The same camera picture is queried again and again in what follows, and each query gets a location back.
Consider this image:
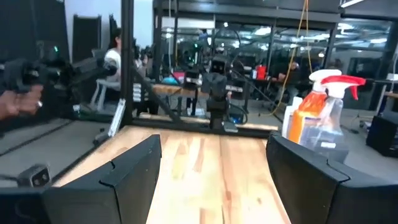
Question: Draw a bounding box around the small black camera box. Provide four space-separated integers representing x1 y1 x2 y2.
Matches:
17 164 52 188

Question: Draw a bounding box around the clear spray bottle red trigger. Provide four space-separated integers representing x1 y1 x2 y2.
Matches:
300 74 367 156

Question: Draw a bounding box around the white chair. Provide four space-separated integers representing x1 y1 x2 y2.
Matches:
90 79 123 112

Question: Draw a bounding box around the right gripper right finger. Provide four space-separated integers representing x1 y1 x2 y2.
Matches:
266 132 398 224

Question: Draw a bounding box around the black leader arm handle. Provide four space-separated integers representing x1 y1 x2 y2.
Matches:
0 55 118 94

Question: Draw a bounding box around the person's hand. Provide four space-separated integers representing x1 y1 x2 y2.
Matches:
0 83 44 121

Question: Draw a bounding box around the person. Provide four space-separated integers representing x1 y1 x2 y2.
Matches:
104 27 124 82
275 61 301 103

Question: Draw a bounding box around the red container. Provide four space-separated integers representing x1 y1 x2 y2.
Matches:
255 64 268 81

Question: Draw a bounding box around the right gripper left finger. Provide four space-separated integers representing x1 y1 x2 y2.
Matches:
0 134 162 224

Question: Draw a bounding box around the black computer tower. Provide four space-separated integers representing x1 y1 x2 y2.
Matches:
366 114 398 158

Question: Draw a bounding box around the orange cleaner spray bottle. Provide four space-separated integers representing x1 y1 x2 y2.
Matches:
287 68 343 146

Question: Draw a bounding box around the wooden background table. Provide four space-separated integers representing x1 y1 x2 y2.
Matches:
150 83 246 118

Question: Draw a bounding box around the black aluminium table frame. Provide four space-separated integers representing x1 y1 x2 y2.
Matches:
93 0 282 147

